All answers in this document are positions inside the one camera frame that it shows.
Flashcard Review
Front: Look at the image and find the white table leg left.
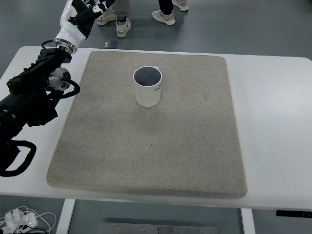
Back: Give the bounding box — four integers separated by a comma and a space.
56, 199, 76, 234

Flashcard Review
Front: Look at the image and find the person left white sneaker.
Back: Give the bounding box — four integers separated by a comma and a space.
116, 18, 132, 38

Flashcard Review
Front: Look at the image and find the grey trouser leg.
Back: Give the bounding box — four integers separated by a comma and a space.
112, 0, 130, 19

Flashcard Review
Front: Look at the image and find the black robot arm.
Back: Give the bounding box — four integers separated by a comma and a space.
0, 0, 114, 144

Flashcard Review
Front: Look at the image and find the white table leg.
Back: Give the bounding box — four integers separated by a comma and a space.
56, 199, 76, 234
241, 208, 255, 234

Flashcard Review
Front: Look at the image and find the white table leg right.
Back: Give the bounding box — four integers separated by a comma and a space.
241, 208, 255, 234

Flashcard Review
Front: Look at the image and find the white power strip with cables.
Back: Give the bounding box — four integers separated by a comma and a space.
0, 206, 58, 234

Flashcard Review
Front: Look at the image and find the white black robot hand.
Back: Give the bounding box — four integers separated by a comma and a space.
54, 0, 114, 48

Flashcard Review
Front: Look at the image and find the white ribbed cup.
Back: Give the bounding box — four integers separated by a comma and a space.
133, 66, 162, 107

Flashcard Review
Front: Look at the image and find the person right cream sneaker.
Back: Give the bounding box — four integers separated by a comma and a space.
152, 10, 176, 26

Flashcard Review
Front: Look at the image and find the beige felt mat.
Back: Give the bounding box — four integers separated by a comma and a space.
46, 51, 248, 199

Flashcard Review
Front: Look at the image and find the small grey floor plate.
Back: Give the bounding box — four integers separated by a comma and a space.
104, 40, 118, 49

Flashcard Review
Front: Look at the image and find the grey metal base plate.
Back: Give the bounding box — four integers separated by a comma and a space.
97, 222, 220, 234

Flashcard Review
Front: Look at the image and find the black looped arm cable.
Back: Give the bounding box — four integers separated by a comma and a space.
0, 140, 37, 177

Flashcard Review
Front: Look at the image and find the black table control panel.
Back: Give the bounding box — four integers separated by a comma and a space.
276, 210, 312, 218

